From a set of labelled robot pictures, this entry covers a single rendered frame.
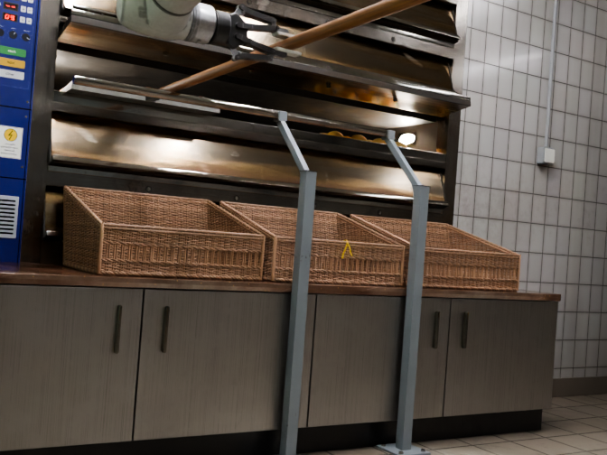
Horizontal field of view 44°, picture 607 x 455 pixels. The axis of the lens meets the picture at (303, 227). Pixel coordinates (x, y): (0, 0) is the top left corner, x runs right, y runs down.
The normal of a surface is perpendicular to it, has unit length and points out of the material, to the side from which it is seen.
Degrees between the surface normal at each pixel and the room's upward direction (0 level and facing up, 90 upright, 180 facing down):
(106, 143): 70
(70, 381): 90
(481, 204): 90
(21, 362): 90
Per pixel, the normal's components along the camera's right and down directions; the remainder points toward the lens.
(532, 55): 0.51, 0.02
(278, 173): 0.51, -0.32
